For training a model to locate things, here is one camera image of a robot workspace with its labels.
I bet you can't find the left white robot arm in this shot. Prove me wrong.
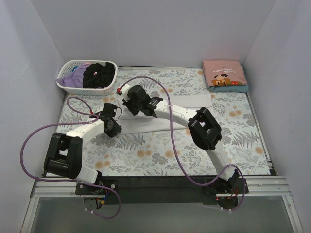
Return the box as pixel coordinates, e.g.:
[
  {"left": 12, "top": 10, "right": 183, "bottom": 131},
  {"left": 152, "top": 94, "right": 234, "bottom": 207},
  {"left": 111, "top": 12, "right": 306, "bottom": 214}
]
[{"left": 44, "top": 103, "right": 122, "bottom": 194}]

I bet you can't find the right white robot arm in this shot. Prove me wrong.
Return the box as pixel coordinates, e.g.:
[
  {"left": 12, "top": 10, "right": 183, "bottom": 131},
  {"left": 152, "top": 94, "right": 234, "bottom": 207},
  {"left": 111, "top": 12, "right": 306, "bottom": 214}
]
[{"left": 117, "top": 84, "right": 239, "bottom": 193}]

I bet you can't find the floral table mat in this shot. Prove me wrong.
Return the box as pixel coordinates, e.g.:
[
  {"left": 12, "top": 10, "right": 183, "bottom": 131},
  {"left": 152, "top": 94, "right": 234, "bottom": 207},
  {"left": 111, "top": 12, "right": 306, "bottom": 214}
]
[{"left": 45, "top": 68, "right": 271, "bottom": 177}]

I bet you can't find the black garment in basket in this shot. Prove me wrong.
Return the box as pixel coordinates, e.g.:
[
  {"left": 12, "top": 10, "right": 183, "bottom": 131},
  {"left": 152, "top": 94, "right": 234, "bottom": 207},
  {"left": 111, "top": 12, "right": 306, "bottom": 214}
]
[{"left": 83, "top": 62, "right": 115, "bottom": 89}]

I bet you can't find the white plastic laundry basket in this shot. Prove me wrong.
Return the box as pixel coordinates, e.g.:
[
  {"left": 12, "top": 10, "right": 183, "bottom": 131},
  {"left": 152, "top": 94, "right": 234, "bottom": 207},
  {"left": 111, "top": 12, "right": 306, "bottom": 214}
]
[{"left": 56, "top": 60, "right": 118, "bottom": 96}]

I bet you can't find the purple garment in basket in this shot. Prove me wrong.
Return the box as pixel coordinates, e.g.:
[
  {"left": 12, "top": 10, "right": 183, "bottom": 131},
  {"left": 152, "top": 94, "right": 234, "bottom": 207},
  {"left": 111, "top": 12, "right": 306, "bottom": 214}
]
[{"left": 57, "top": 63, "right": 91, "bottom": 88}]

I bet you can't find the folded pink t shirt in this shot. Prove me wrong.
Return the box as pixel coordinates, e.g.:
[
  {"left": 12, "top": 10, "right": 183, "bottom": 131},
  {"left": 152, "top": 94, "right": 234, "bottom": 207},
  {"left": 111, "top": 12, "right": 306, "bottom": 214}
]
[{"left": 203, "top": 60, "right": 247, "bottom": 87}]

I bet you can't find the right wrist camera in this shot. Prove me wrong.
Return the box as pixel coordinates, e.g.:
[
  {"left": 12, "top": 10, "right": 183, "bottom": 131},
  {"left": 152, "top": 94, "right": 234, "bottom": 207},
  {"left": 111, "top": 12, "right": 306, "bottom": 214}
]
[{"left": 117, "top": 84, "right": 131, "bottom": 102}]

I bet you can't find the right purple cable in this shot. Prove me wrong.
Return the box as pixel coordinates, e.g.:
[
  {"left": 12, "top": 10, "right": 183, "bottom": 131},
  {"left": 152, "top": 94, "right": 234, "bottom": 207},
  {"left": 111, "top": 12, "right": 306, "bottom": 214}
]
[{"left": 116, "top": 76, "right": 246, "bottom": 212}]

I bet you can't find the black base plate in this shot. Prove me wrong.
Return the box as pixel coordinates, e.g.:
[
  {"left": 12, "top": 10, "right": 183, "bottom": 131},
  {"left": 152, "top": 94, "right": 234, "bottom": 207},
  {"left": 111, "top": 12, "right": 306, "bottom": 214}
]
[{"left": 75, "top": 176, "right": 249, "bottom": 209}]

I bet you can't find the aluminium frame rail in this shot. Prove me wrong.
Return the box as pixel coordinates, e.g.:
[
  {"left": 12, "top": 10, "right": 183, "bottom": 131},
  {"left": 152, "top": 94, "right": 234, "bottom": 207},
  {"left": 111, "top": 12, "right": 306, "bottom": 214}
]
[{"left": 21, "top": 176, "right": 303, "bottom": 233}]

